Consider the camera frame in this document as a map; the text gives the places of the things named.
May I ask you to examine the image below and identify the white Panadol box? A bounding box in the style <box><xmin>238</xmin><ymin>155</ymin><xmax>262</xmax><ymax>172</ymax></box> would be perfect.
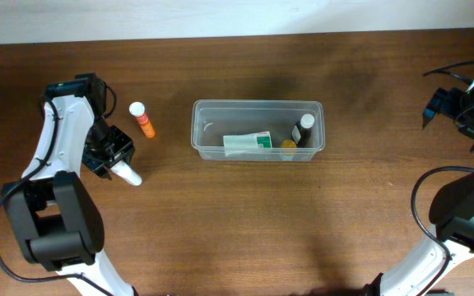
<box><xmin>223</xmin><ymin>132</ymin><xmax>272</xmax><ymax>157</ymax></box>

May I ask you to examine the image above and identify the small jar with gold lid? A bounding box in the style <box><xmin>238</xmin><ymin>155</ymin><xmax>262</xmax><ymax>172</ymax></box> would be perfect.
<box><xmin>280</xmin><ymin>140</ymin><xmax>297</xmax><ymax>161</ymax></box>

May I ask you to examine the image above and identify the clear plastic container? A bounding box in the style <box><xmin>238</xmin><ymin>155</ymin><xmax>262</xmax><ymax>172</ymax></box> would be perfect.
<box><xmin>191</xmin><ymin>99</ymin><xmax>325</xmax><ymax>161</ymax></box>

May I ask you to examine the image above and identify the dark bottle with white cap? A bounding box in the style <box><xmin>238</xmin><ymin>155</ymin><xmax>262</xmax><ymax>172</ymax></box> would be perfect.
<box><xmin>291</xmin><ymin>113</ymin><xmax>315</xmax><ymax>148</ymax></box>

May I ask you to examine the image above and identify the black right camera cable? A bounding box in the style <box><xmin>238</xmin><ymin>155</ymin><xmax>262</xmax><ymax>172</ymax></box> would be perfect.
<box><xmin>410</xmin><ymin>59</ymin><xmax>474</xmax><ymax>296</ymax></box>

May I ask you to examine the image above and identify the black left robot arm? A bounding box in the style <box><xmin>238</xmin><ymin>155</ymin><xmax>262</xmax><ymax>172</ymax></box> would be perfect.
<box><xmin>0</xmin><ymin>73</ymin><xmax>142</xmax><ymax>295</ymax></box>

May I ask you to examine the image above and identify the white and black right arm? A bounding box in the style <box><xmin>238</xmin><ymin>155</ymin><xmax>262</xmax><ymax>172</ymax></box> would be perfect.
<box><xmin>360</xmin><ymin>79</ymin><xmax>474</xmax><ymax>296</ymax></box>

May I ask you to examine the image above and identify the orange effervescent tablet tube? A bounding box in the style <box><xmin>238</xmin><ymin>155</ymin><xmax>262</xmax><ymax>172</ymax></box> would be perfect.
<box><xmin>129</xmin><ymin>102</ymin><xmax>156</xmax><ymax>138</ymax></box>

